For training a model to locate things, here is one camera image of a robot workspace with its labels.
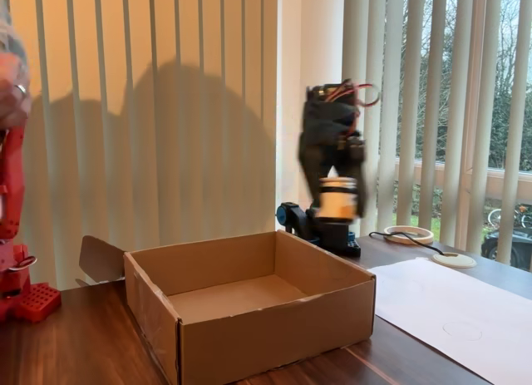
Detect masking tape roll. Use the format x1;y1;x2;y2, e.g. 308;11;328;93
382;225;436;245

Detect white round cable grommet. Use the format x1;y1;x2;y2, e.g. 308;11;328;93
431;251;478;270

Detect red leader arm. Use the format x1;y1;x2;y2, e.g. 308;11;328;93
0;125;62;323

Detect dark car outside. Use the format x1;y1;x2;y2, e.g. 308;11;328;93
480;226;532;272

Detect small jar with silver lid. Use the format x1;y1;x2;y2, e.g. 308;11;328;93
318;176;359;220

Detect thin black cable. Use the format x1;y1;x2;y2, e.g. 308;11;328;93
368;230;448;258

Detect white paper sheet with circles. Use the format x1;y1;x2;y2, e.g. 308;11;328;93
367;256;532;385

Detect bicycle outside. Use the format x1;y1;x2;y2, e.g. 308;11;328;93
485;204;532;230

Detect white vertical blinds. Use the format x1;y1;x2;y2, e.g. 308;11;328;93
0;0;532;290

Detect open cardboard box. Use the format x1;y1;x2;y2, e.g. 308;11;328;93
76;230;377;385

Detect person hand with ring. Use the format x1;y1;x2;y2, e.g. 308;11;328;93
0;53;33;131

